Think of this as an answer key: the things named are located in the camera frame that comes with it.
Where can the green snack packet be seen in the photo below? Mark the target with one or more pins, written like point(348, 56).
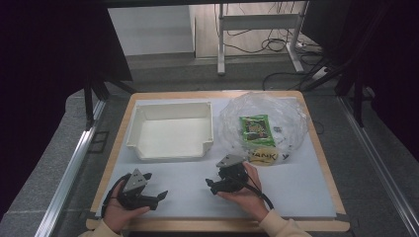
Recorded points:
point(257, 131)

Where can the person's right hand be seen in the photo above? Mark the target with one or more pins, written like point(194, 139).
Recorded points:
point(250, 200)

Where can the dark curtain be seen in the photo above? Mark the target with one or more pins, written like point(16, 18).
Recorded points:
point(388, 65)
point(42, 82)

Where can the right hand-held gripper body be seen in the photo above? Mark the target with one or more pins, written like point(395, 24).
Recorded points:
point(230, 174)

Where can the aluminium rail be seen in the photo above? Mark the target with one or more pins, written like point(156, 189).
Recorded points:
point(69, 177)
point(378, 164)

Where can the white desk frame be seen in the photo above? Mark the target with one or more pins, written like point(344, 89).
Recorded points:
point(257, 22)

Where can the white plastic tray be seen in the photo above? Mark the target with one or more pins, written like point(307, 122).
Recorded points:
point(171, 138)

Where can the white power strip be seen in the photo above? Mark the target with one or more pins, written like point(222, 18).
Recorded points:
point(319, 73)

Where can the black metal stand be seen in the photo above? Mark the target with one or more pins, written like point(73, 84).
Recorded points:
point(89, 105)
point(357, 98)

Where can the white table mat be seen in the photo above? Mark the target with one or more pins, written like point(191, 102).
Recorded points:
point(197, 184)

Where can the wooden table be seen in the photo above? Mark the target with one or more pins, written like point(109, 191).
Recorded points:
point(214, 225)

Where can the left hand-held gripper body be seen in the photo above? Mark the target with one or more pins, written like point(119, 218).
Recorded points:
point(135, 181)

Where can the person's left hand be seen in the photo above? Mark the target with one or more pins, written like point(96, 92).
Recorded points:
point(116, 214)

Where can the clear plastic bag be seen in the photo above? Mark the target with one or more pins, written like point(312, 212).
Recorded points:
point(290, 115)

